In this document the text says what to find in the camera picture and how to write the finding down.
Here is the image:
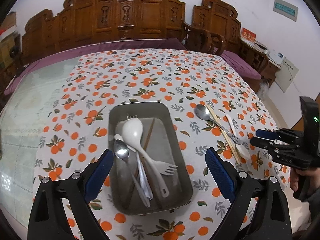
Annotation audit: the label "carved wooden armchair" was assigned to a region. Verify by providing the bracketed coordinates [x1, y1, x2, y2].
[192, 0, 267, 82]

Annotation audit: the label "wall electrical panel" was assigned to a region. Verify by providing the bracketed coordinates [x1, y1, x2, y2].
[273, 0, 298, 22]

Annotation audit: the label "steel spoon plain handle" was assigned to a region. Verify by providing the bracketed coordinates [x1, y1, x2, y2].
[113, 139, 151, 208]

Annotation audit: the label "stacked cardboard boxes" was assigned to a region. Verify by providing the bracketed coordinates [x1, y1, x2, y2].
[0, 11, 19, 69]

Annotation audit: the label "person right hand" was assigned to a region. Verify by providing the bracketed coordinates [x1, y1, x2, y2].
[290, 167, 320, 194]

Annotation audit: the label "white plastic small spoon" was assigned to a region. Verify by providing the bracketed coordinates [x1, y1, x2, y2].
[226, 114, 251, 160]

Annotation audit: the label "purple sofa cushion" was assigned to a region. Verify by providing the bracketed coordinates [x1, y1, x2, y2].
[3, 38, 188, 97]

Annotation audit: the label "wooden side table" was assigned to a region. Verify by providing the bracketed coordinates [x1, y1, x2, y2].
[239, 40, 280, 87]

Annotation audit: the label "carved wooden sofa bench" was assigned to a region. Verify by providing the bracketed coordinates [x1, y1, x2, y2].
[21, 0, 213, 63]

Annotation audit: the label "light bamboo chopstick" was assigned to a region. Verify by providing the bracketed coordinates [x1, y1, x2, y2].
[206, 105, 241, 164]

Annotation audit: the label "white plastic ladle spoon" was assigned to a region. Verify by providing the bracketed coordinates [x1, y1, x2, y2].
[121, 118, 176, 198]

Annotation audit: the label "steel spoon smiley handle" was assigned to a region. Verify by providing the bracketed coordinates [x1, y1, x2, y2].
[195, 104, 237, 143]

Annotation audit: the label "grey metal tray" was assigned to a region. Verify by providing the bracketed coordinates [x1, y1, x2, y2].
[109, 102, 193, 215]

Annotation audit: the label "purple armchair cushion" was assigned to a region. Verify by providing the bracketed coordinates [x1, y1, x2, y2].
[220, 50, 261, 80]

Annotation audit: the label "red box on side table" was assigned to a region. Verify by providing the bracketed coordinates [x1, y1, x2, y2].
[241, 27, 256, 42]

